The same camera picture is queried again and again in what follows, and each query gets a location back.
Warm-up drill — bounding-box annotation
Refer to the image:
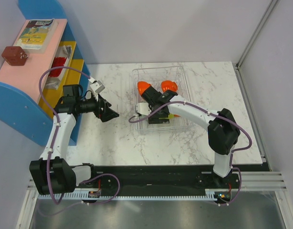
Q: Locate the purple cable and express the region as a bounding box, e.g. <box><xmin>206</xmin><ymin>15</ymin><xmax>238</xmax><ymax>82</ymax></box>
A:
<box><xmin>128</xmin><ymin>101</ymin><xmax>253</xmax><ymax>207</ymax></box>
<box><xmin>36</xmin><ymin>66</ymin><xmax>121</xmax><ymax>217</ymax></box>

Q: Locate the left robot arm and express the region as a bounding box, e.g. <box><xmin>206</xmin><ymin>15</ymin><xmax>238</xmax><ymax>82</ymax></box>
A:
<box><xmin>29</xmin><ymin>81</ymin><xmax>119</xmax><ymax>195</ymax></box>

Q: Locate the aluminium corner post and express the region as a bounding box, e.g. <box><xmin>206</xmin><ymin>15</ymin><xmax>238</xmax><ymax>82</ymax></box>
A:
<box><xmin>234</xmin><ymin>0</ymin><xmax>280</xmax><ymax>71</ymax></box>

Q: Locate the clear wire dish rack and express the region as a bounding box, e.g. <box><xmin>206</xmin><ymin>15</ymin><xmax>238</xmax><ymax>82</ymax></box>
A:
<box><xmin>132</xmin><ymin>66</ymin><xmax>193</xmax><ymax>135</ymax></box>

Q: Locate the red white brush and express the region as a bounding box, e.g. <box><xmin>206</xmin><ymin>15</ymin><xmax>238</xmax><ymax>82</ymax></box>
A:
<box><xmin>45</xmin><ymin>45</ymin><xmax>72</xmax><ymax>90</ymax></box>

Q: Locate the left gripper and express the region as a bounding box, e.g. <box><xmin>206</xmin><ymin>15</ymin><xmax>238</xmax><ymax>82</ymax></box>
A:
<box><xmin>76</xmin><ymin>91</ymin><xmax>119</xmax><ymax>122</ymax></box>

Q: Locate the brown perforated box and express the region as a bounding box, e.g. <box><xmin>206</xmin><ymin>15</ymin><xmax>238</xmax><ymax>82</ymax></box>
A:
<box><xmin>1</xmin><ymin>46</ymin><xmax>28</xmax><ymax>66</ymax></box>

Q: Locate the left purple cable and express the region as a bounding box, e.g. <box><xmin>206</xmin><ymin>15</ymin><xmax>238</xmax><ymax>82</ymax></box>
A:
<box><xmin>36</xmin><ymin>66</ymin><xmax>121</xmax><ymax>217</ymax></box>

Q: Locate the white slotted cable duct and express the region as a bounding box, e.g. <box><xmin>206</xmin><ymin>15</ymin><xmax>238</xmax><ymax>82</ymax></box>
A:
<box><xmin>38</xmin><ymin>189</ymin><xmax>219</xmax><ymax>200</ymax></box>

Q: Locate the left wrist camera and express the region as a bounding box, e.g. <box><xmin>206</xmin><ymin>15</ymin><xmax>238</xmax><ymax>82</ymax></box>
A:
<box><xmin>90</xmin><ymin>80</ymin><xmax>105</xmax><ymax>100</ymax></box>

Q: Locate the illustrated book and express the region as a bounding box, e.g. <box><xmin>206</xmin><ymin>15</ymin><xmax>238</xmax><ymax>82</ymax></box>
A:
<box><xmin>14</xmin><ymin>19</ymin><xmax>58</xmax><ymax>53</ymax></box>

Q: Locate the blue pink yellow shelf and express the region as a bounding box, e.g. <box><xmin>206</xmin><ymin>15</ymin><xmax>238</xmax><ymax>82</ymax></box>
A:
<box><xmin>0</xmin><ymin>0</ymin><xmax>90</xmax><ymax>146</ymax></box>

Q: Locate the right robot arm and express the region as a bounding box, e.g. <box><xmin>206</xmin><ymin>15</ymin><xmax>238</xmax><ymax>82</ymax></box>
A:
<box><xmin>137</xmin><ymin>82</ymin><xmax>240</xmax><ymax>188</ymax></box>

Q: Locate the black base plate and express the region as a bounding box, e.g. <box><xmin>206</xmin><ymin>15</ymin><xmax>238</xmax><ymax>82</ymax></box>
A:
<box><xmin>79</xmin><ymin>165</ymin><xmax>240</xmax><ymax>196</ymax></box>

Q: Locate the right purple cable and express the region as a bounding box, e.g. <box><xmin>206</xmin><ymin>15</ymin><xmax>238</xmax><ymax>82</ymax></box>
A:
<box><xmin>128</xmin><ymin>101</ymin><xmax>253</xmax><ymax>207</ymax></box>

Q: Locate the aluminium frame rail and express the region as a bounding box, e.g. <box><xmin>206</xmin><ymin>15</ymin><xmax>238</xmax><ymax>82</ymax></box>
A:
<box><xmin>16</xmin><ymin>162</ymin><xmax>292</xmax><ymax>229</ymax></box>

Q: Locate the orange bowl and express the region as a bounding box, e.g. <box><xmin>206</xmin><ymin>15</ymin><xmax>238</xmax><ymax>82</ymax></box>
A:
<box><xmin>137</xmin><ymin>81</ymin><xmax>151</xmax><ymax>96</ymax></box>
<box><xmin>161</xmin><ymin>80</ymin><xmax>178</xmax><ymax>92</ymax></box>

